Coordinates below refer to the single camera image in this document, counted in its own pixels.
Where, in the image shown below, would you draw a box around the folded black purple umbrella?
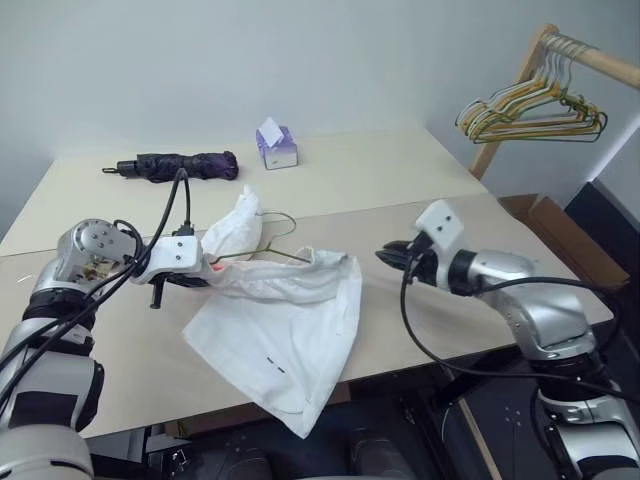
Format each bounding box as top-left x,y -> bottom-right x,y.
101,150 -> 240,184

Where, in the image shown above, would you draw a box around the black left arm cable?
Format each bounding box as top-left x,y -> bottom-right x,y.
0,167 -> 195,396

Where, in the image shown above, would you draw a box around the bunch of wire hangers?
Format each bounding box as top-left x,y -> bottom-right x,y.
457,38 -> 595,139

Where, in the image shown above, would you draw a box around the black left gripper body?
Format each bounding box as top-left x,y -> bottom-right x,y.
149,271 -> 212,310

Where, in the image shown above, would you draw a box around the black cabinet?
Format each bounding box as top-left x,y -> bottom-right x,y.
564,178 -> 640,304

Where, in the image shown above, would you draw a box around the dark rounded shape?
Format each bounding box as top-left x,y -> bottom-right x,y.
218,433 -> 275,480
348,423 -> 402,480

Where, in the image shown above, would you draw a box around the wooden clothes rack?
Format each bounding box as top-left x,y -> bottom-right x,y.
469,24 -> 640,182

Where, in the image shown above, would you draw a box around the white shirt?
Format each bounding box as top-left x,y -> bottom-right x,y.
180,183 -> 364,441

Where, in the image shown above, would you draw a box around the olive wire hanger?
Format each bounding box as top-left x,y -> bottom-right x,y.
209,210 -> 321,267

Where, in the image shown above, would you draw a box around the hangers on wooden rack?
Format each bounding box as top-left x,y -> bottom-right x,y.
462,40 -> 602,143

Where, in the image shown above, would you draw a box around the purple tissue box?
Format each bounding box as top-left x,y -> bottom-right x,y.
254,116 -> 301,172

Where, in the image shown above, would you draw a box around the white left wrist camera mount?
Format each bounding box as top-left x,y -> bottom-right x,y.
131,235 -> 205,287

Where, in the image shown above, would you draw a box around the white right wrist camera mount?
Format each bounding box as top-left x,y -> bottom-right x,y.
414,199 -> 464,262

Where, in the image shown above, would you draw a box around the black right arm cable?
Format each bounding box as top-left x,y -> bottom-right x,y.
399,239 -> 640,402

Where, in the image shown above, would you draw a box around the brown cardboard box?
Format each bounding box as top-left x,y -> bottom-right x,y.
498,193 -> 632,290

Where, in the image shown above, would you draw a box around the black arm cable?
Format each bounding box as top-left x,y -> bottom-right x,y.
399,239 -> 640,402
0,167 -> 195,396

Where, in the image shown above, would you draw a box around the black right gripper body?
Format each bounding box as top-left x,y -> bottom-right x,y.
408,238 -> 451,287

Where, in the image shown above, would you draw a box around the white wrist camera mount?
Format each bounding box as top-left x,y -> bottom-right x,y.
414,199 -> 464,262
131,235 -> 205,287

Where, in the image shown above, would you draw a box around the black metal table frame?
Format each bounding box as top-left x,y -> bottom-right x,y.
89,367 -> 532,480

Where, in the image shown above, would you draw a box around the green wire hanger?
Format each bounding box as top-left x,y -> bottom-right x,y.
468,43 -> 610,147

